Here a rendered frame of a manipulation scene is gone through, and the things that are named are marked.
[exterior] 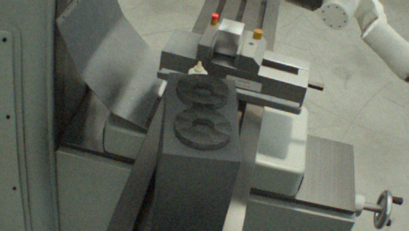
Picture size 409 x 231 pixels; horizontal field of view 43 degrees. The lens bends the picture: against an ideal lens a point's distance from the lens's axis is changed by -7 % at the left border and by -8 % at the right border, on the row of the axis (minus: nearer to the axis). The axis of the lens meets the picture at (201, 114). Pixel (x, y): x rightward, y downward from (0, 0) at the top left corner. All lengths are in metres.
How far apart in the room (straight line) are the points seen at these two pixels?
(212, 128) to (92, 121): 0.65
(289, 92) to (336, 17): 0.26
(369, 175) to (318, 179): 1.28
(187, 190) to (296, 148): 0.55
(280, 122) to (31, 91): 0.63
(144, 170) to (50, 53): 0.36
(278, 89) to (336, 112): 1.77
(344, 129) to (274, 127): 1.54
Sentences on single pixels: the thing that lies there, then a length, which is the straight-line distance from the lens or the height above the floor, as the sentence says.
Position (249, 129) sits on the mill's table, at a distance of 1.20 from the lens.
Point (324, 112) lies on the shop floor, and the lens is 3.00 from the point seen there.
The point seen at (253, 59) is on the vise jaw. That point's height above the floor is 1.02.
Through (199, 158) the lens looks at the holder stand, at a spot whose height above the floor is 1.10.
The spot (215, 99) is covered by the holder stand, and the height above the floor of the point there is 1.12.
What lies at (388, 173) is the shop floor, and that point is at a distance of 2.77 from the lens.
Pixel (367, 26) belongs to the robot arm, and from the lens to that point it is 1.19.
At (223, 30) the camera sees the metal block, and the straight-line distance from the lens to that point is 1.25.
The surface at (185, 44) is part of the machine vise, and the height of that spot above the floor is 0.99.
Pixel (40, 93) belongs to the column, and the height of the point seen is 0.89.
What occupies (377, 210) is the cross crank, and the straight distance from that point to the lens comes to 1.58.
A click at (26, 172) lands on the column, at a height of 0.64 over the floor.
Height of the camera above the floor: 1.65
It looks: 37 degrees down
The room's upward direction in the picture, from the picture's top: 11 degrees clockwise
